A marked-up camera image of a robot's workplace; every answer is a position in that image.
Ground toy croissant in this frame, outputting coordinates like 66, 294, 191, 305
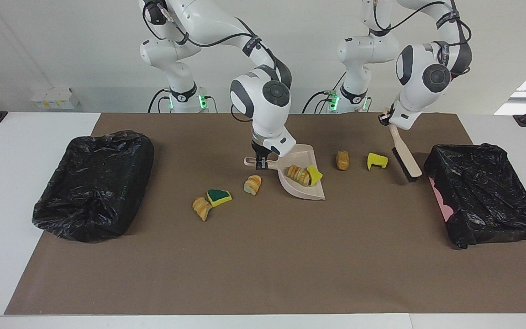
243, 175, 262, 196
192, 196, 213, 222
287, 164, 311, 187

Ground notched yellow sponge piece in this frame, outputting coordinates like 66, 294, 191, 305
367, 153, 389, 171

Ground beige brush black bristles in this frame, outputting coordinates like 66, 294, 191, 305
389, 123, 422, 182

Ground beige plastic dustpan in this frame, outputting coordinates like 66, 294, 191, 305
244, 144, 326, 201

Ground green and yellow sponge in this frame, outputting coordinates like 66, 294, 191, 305
206, 188, 233, 207

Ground pink plastic bin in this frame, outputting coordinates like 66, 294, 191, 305
429, 178, 454, 222

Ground black bag on pink bin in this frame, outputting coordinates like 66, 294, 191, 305
424, 143, 526, 249

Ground black bag lined bin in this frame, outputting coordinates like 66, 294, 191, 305
32, 130, 155, 242

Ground brown table mat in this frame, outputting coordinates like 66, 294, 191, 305
4, 113, 526, 315

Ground black base cable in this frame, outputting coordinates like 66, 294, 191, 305
148, 88, 172, 113
302, 71, 342, 113

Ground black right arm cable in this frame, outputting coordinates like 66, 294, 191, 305
142, 0, 263, 51

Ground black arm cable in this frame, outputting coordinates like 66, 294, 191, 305
142, 0, 263, 51
368, 0, 473, 74

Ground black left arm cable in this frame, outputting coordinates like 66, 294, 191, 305
368, 0, 473, 74

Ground white wall socket box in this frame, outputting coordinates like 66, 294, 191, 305
31, 87, 73, 110

